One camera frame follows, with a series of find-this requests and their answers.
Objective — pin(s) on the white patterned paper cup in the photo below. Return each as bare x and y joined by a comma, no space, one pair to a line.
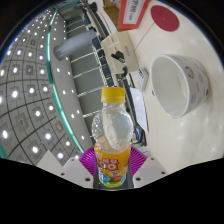
193,83

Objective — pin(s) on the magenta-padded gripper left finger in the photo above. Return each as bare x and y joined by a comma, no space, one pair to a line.
75,168

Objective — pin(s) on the yellow-capped clear drink bottle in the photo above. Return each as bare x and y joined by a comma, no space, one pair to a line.
111,130

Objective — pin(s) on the black clip-like tool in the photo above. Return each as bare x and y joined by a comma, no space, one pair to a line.
118,56

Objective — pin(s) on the flat round red coaster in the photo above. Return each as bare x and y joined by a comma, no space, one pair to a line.
165,18

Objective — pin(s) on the row of black office chairs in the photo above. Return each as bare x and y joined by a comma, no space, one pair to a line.
96,42

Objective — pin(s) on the red-edged open cardboard box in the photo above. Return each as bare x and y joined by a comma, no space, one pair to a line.
133,13

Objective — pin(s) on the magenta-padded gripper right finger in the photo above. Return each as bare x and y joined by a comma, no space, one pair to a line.
150,168

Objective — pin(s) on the black desk telephone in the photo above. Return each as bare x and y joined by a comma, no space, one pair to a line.
140,137

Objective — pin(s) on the group of ceiling lights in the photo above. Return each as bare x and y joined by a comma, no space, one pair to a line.
15,94

